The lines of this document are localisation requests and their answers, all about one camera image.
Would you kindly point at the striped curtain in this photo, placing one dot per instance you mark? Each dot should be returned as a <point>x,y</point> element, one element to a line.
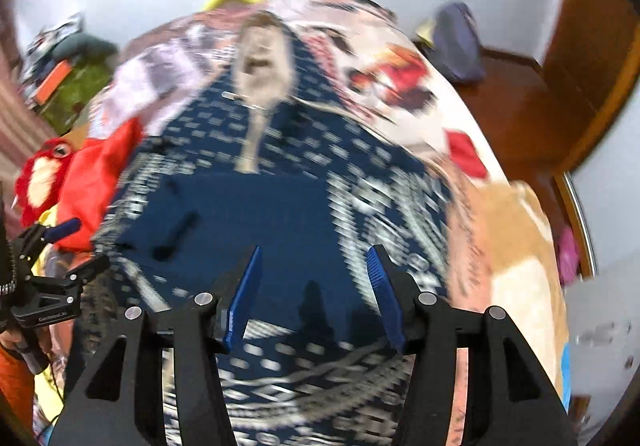
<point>20,135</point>

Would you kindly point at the printed bed sheet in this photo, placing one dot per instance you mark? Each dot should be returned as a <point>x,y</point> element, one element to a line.
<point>400,65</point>

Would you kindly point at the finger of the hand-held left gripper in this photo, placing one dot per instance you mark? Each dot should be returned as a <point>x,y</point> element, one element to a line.
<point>82,272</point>
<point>66,228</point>

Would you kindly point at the red garment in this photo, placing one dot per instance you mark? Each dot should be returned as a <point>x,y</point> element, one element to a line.
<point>85,175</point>

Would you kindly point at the grey pillow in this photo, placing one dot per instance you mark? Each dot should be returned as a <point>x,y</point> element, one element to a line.
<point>82,45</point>

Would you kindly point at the yellow cloth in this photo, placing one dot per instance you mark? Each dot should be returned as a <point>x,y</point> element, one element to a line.
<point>45,406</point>

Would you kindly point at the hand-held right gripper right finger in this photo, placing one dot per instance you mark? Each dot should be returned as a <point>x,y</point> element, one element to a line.
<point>386,298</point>

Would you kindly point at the dark blue bag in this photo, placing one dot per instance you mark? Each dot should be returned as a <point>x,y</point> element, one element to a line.
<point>457,43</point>

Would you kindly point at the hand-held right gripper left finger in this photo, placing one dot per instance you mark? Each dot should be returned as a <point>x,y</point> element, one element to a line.
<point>244,293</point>

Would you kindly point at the tan blanket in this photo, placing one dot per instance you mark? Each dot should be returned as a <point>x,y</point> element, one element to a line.
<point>520,251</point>

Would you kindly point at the navy patterned sweater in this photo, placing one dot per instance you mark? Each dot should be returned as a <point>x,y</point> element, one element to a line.
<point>300,206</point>

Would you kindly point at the green cloth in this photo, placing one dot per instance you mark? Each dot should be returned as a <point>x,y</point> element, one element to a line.
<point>75,95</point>

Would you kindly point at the wooden door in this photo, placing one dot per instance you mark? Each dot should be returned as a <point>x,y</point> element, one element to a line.
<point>590,50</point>

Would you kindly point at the orange box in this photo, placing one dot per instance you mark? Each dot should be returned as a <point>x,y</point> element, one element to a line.
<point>50,81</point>

